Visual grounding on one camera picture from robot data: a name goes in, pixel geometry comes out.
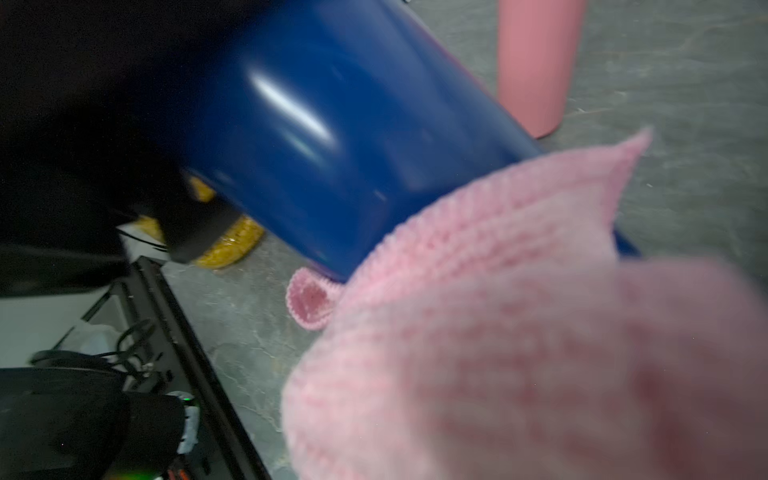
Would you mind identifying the blue thermos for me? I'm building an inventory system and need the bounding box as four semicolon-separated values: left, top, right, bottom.
149;0;640;283

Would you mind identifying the pink thermos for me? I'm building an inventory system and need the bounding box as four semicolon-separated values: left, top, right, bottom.
497;0;587;138

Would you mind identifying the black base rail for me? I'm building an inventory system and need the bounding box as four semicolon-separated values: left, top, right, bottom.
83;256;274;480

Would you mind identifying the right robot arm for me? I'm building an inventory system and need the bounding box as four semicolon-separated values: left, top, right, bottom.
1;367;200;479

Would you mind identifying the pink microfiber cloth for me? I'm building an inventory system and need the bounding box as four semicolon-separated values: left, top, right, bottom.
281;130;767;479

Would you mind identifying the red lid snack jar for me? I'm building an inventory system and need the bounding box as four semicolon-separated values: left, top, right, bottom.
133;174;265;269

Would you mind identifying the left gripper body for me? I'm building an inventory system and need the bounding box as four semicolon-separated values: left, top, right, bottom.
1;1;252;297

